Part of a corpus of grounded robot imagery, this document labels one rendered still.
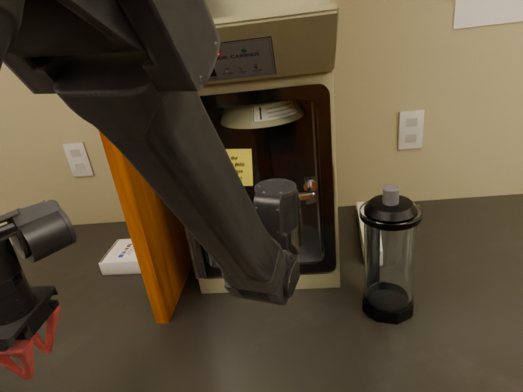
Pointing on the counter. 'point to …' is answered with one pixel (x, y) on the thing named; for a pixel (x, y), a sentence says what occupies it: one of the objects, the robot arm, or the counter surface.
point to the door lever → (308, 190)
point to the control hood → (288, 38)
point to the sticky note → (242, 164)
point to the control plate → (257, 46)
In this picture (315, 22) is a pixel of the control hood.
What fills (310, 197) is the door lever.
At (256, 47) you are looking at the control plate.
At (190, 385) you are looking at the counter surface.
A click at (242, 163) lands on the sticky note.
